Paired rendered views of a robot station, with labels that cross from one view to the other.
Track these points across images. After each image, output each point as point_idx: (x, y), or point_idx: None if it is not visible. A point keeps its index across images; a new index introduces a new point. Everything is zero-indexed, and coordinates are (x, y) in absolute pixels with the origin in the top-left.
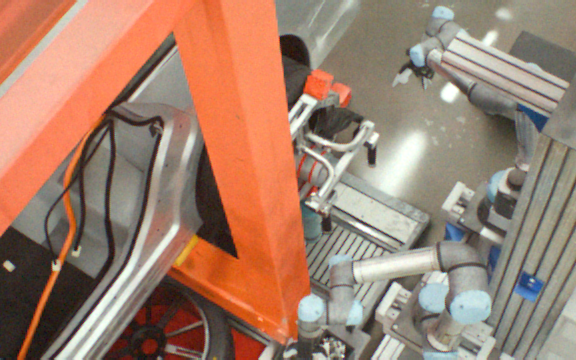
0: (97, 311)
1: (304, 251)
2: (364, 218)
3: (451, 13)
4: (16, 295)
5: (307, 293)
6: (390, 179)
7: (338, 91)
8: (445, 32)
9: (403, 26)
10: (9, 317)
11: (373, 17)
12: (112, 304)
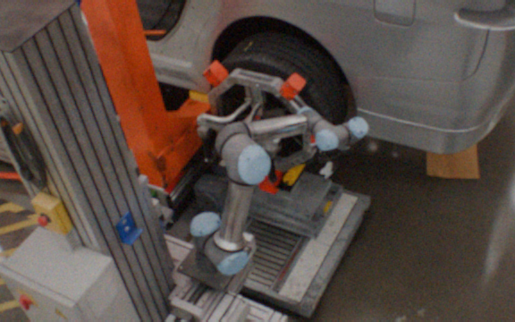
0: None
1: (131, 89)
2: (299, 261)
3: (356, 128)
4: (162, 25)
5: (147, 146)
6: (350, 285)
7: None
8: (328, 123)
9: None
10: (147, 27)
11: None
12: None
